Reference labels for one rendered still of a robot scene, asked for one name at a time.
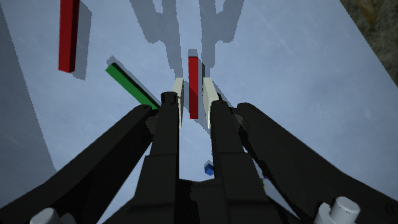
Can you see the small blue cube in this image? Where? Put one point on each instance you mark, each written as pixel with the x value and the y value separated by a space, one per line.
pixel 209 169

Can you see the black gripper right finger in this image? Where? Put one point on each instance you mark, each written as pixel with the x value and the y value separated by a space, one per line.
pixel 317 191

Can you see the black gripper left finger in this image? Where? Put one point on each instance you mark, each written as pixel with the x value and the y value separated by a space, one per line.
pixel 82 190

